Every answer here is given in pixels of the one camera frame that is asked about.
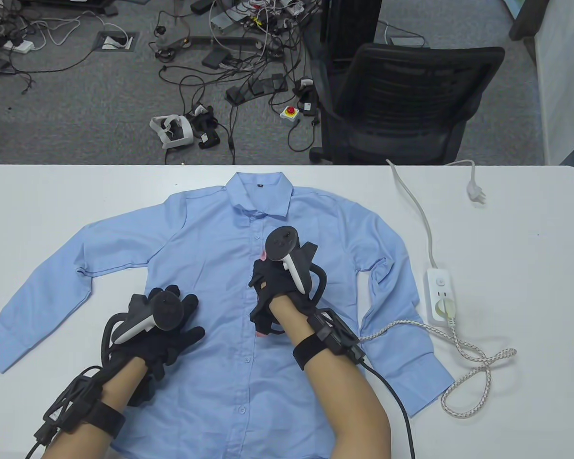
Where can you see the person's right forearm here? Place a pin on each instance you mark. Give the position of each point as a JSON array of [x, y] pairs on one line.
[[354, 420]]

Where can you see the white floor power strip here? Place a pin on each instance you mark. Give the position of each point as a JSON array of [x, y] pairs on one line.
[[21, 46]]

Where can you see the white partition panel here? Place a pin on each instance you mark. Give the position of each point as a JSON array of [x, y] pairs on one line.
[[564, 71]]

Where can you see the red emergency stop button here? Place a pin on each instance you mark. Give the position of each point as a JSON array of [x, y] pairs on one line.
[[290, 114]]

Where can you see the white table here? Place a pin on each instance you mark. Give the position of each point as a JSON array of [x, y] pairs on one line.
[[531, 287]]

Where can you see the black desk foot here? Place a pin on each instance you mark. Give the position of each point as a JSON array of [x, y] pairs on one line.
[[76, 5]]

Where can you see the light blue long-sleeve shirt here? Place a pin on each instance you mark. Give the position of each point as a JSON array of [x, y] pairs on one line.
[[196, 229]]

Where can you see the black handheld controller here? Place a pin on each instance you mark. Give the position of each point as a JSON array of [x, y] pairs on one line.
[[204, 118], [209, 140]]

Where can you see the black computer tower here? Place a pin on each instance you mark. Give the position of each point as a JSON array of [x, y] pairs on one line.
[[349, 28]]

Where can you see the grey floor socket box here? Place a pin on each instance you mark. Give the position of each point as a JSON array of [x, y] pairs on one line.
[[131, 43]]

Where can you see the black and white controller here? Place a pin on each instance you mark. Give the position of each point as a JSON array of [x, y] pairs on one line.
[[282, 244], [167, 311]]

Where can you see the black mesh office chair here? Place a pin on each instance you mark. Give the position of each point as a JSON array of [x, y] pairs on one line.
[[411, 95]]

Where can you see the silver aluminium profile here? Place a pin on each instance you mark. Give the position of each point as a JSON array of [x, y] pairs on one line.
[[229, 21]]

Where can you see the grey desk leg base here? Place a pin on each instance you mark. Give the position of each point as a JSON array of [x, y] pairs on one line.
[[220, 42]]

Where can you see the dark grey panel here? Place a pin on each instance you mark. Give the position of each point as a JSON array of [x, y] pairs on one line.
[[526, 19]]

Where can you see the person's left hand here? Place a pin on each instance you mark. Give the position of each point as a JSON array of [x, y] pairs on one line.
[[182, 344]]

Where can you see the person's left forearm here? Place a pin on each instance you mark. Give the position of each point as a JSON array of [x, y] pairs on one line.
[[119, 387]]

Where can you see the person's right hand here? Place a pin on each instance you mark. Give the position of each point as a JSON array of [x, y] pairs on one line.
[[268, 287]]

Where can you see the white black handheld scanner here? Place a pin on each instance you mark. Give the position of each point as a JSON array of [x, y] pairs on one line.
[[307, 100]]

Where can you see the black flat power adapter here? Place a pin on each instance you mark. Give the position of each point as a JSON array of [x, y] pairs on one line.
[[258, 87], [237, 94], [277, 82]]

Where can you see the white VR headset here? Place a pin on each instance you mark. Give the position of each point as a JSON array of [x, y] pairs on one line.
[[179, 131]]

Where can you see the grey flat device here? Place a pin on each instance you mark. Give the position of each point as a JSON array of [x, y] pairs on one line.
[[406, 41]]

